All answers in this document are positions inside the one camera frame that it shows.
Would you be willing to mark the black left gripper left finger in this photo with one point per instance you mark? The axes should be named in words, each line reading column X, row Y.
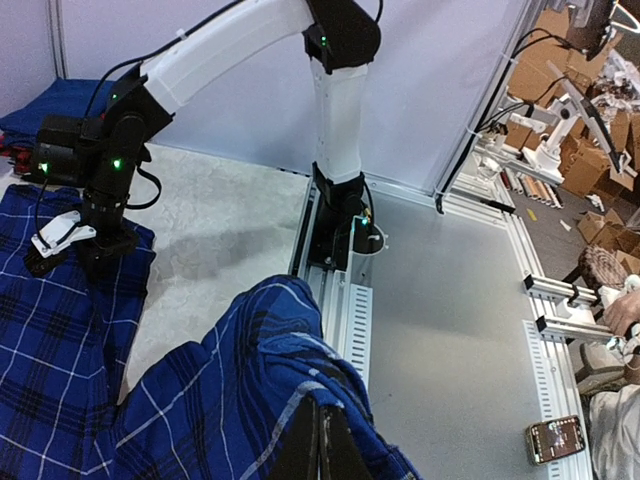
column 298, row 457

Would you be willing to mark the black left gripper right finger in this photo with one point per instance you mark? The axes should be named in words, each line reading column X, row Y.
column 339, row 457

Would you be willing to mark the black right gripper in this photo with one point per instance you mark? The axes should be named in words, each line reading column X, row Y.
column 100, row 155

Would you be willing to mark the blue plaid shirt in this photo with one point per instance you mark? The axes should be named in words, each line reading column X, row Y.
column 219, row 408

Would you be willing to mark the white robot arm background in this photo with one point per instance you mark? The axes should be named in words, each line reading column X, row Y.
column 555, row 124

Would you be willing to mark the blue folded shirt on stack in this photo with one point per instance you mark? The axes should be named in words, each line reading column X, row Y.
column 65, row 97

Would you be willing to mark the cardboard boxes pile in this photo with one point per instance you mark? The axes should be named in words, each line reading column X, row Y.
column 582, row 146

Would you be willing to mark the person's hand at right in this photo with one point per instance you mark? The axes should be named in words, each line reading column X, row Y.
column 623, row 313

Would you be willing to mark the red black folded garment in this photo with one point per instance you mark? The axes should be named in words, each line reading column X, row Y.
column 18, row 151

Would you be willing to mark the smartphone on platform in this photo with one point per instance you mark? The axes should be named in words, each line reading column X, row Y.
column 554, row 439

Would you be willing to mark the round woven stool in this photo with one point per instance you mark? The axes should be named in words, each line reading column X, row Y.
column 598, row 267

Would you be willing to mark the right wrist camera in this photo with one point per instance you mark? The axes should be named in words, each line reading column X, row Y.
column 49, row 245

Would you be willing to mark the aluminium front rail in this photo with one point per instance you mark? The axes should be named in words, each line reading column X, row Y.
column 346, row 307

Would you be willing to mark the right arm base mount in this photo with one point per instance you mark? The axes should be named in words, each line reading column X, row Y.
column 332, row 243

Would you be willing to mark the right wall aluminium profile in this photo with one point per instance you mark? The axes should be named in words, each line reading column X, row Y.
column 490, row 70

